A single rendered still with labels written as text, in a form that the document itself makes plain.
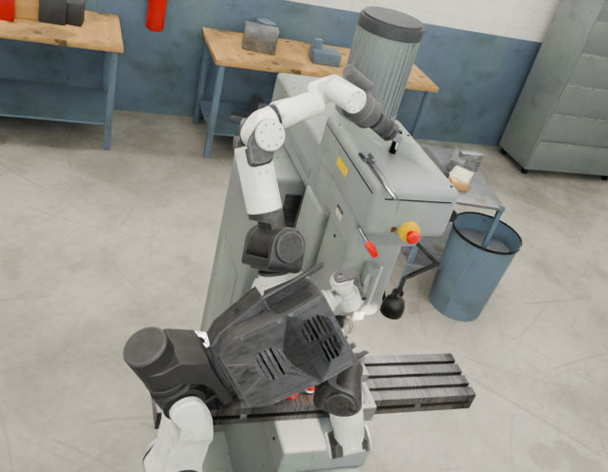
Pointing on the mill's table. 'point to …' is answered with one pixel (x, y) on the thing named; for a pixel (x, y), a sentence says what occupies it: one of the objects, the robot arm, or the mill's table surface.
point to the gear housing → (346, 220)
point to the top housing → (377, 204)
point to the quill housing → (333, 249)
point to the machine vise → (367, 403)
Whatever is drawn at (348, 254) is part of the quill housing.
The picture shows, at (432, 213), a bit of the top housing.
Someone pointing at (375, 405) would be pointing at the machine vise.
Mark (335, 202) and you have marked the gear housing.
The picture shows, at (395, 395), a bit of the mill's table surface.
